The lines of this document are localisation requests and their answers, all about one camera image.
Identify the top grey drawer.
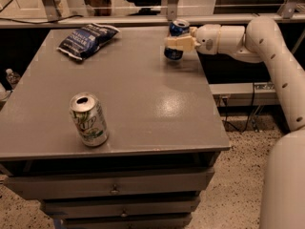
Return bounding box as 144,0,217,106
4,168,214,199

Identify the grey drawer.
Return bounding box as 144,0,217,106
4,168,214,199
64,213,192,229
43,195,200,219

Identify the grey drawer cabinet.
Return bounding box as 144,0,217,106
0,26,231,229

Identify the blue pepsi can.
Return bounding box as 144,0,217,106
164,19,190,60

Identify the grey metal rail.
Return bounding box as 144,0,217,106
0,13,305,29

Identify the green and silver 7up can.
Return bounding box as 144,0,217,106
70,93,109,147

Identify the blue chip bag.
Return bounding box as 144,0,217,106
57,23,119,61

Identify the middle grey drawer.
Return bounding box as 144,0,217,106
43,195,200,219

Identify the grey wall power strip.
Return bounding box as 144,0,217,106
210,82,279,107

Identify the black cable on floor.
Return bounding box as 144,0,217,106
221,83,265,134

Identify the bottom grey drawer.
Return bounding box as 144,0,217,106
64,213,192,229

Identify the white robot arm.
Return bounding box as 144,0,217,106
165,16,305,229

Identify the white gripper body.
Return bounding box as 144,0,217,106
195,24,221,55

